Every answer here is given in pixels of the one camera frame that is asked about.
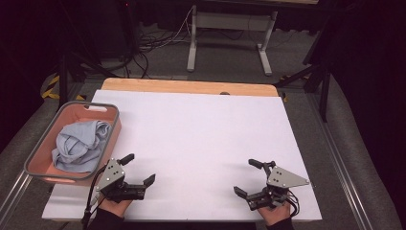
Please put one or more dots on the person's right hand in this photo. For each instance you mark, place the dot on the person's right hand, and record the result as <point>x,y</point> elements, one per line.
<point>275,215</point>

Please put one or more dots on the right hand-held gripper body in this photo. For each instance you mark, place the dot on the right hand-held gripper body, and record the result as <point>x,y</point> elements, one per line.
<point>282,179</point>

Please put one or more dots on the aluminium rail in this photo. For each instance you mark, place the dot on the aluminium rail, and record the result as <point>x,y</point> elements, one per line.
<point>14,198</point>
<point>343,169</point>

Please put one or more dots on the white board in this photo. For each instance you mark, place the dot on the white board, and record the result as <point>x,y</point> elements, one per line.
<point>198,134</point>

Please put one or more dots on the dark curtain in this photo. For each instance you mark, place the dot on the dark curtain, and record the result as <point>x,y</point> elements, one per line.
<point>25,64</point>
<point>376,80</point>

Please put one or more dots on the person's left hand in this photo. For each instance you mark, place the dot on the person's left hand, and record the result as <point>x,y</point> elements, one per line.
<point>116,207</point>

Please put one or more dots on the white metal table frame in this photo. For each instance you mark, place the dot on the white metal table frame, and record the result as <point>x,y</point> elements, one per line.
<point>230,20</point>

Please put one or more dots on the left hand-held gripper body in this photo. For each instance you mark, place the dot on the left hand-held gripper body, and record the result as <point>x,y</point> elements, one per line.
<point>110,177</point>

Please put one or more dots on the pink basket with grey rim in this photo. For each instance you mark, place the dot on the pink basket with grey rim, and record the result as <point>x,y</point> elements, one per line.
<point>72,113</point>

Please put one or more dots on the light blue cloth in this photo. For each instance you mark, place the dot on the light blue cloth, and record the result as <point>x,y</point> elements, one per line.
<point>79,145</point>

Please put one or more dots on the black metal stand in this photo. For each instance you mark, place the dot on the black metal stand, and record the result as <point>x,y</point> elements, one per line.
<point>324,92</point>
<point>63,76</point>

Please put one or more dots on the yellow black hazard tape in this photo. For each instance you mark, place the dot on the yellow black hazard tape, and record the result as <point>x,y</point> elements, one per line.
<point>51,91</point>

